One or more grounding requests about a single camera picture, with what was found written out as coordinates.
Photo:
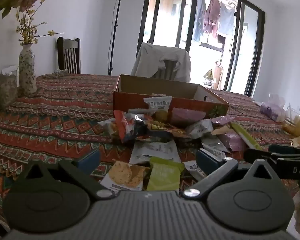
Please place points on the pile of snack packets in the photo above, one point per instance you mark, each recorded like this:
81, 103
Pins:
152, 150

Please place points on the wooden board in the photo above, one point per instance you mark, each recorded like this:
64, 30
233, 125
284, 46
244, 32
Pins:
218, 75

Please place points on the yellow bag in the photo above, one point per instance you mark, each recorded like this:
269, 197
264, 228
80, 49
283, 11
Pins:
208, 74

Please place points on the hanging light blue shirt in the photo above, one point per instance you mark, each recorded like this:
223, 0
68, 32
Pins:
227, 20

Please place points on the purple plastic bag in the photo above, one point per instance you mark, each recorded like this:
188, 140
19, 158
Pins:
271, 110

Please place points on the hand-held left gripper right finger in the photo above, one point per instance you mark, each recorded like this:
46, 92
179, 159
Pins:
207, 160

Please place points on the black light stand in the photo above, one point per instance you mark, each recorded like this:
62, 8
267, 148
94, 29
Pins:
116, 25

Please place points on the hanging maroon shirt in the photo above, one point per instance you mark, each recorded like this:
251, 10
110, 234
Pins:
212, 15

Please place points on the orange cardboard box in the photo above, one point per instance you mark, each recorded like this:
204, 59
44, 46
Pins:
129, 100

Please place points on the black sliding door frame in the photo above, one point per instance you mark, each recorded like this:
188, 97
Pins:
236, 42

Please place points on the yellow flower branches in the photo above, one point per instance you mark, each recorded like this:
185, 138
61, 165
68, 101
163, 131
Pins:
27, 30

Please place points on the hanging dark cloth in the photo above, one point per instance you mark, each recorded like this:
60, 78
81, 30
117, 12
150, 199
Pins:
221, 42

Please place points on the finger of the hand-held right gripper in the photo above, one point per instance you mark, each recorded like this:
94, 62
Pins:
290, 150
258, 155

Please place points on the dark wooden chair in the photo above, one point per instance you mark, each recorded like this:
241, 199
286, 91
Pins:
68, 55

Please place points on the chair under jacket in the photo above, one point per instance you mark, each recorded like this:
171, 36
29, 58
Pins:
171, 70

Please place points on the white jacket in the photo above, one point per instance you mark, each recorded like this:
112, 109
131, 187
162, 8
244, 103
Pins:
150, 60

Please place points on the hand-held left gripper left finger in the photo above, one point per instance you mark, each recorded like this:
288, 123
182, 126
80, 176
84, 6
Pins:
88, 160

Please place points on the patterned tissue box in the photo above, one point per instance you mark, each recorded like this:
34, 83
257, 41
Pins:
59, 72

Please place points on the floral ceramic vase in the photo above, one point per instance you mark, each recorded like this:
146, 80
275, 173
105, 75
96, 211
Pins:
27, 72

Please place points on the clear storage jar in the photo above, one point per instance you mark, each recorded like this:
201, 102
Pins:
2, 90

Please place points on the glass with yellow contents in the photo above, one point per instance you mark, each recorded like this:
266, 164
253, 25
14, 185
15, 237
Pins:
294, 125

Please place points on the hanging blue pants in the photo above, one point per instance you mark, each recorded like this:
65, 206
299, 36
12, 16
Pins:
199, 17

